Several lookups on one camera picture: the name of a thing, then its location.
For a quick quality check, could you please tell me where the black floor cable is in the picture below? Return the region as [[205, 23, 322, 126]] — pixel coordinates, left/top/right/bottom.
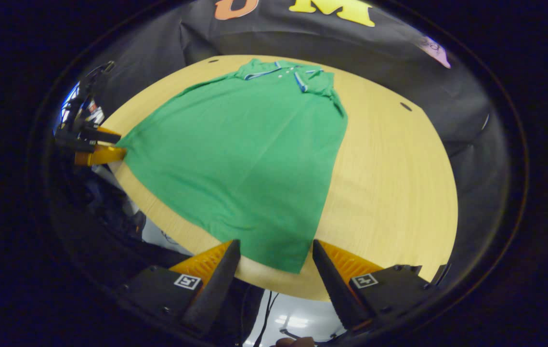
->
[[255, 291, 280, 347]]

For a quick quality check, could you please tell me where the green T-shirt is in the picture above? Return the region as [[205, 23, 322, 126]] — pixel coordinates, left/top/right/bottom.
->
[[116, 58, 349, 274]]

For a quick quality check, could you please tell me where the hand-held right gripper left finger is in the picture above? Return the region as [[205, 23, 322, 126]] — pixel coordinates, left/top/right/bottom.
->
[[117, 240, 241, 334]]

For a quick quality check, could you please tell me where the white and red equipment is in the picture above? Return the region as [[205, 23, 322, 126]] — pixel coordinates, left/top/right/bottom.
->
[[61, 82, 106, 125]]

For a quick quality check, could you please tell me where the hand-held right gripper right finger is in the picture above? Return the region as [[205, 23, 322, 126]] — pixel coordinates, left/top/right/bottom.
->
[[313, 240, 436, 331]]

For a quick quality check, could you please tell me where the black backdrop cloth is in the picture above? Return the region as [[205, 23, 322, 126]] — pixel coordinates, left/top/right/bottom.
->
[[77, 0, 513, 290]]

